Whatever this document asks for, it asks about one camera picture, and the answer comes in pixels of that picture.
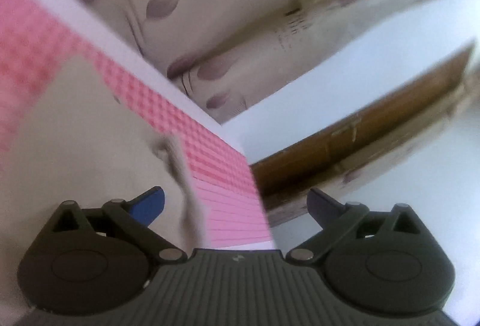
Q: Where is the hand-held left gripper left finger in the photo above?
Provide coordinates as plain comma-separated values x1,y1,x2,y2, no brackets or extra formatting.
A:
35,187,188,265

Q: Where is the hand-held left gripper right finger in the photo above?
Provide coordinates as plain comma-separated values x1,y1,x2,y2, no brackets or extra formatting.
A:
286,187,439,265

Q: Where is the light grey small garment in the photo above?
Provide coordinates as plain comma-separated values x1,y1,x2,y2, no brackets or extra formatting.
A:
150,133,212,250

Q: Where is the pink checkered white bed sheet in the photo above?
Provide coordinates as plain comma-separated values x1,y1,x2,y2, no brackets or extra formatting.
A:
0,0,276,326

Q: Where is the brown wooden frame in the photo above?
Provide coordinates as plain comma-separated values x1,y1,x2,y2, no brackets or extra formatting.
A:
249,43,475,229

